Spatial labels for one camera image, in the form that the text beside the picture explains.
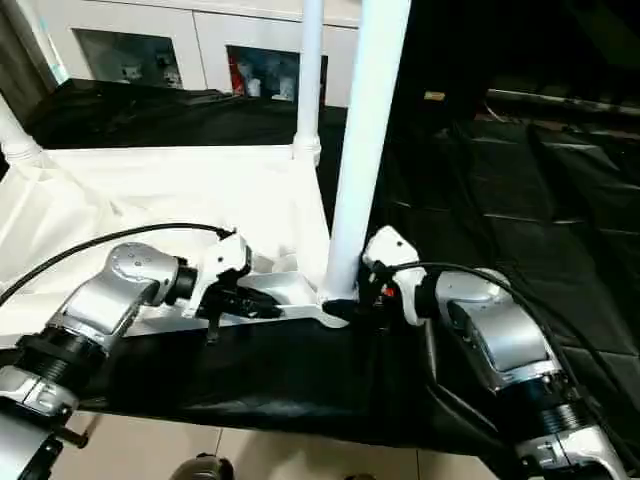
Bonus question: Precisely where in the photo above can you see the black work surface mat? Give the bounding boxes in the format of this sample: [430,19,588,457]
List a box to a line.
[0,77,640,461]

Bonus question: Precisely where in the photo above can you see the long dark metal rod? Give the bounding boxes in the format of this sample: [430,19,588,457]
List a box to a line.
[486,87,640,115]

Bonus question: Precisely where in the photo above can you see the white plastic table leg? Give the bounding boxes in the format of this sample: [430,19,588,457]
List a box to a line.
[318,0,415,305]
[291,0,327,162]
[0,91,45,162]

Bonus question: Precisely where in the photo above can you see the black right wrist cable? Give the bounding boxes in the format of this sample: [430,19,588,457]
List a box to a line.
[378,261,632,454]

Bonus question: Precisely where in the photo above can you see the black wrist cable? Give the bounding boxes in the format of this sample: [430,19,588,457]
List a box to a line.
[378,261,632,454]
[0,222,238,302]

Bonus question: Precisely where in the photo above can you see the white glass-door cabinet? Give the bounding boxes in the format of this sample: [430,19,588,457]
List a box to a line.
[37,0,362,110]

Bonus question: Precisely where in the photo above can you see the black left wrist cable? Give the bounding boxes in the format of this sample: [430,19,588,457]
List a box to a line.
[0,222,238,302]

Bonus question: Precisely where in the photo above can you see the grey curtain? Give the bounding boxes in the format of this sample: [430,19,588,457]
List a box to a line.
[0,0,57,119]

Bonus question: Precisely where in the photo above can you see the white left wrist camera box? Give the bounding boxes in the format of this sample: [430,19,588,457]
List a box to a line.
[181,231,255,320]

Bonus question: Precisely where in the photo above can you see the black backdrop cloth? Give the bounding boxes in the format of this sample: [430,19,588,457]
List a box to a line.
[387,0,640,99]

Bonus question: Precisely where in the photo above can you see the brown round robot part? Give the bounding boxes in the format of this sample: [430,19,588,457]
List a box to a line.
[174,452,235,480]

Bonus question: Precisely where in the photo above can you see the red bottle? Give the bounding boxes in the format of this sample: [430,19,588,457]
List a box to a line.
[229,55,245,96]

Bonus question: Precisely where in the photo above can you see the black folding table frame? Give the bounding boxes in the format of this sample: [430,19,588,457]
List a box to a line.
[58,426,92,450]

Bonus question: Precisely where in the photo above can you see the white plastic table top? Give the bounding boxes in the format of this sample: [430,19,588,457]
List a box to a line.
[0,143,352,347]

